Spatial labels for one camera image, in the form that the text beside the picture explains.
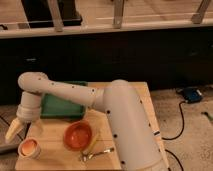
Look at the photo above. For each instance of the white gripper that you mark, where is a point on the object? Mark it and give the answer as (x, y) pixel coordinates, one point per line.
(29, 110)

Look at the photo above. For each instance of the orange apple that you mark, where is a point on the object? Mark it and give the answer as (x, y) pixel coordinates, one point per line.
(29, 147)

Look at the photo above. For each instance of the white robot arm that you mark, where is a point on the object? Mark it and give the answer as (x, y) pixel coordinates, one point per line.
(119, 100)

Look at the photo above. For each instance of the white paper cup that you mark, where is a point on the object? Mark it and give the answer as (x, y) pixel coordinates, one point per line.
(32, 155)

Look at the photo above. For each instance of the wooden table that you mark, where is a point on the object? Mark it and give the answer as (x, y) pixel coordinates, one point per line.
(55, 156)

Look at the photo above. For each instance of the green plastic tray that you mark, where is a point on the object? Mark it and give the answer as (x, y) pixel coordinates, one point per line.
(56, 108)

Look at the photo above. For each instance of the orange bowl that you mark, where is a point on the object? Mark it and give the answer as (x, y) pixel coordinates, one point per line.
(77, 136)

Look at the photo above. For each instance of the metal spoon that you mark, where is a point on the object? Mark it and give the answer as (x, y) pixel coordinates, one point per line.
(87, 157)

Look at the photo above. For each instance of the blue power box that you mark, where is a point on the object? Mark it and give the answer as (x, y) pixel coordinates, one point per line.
(191, 95)

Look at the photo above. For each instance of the metal frame rail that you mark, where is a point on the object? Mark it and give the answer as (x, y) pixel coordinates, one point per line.
(102, 16)

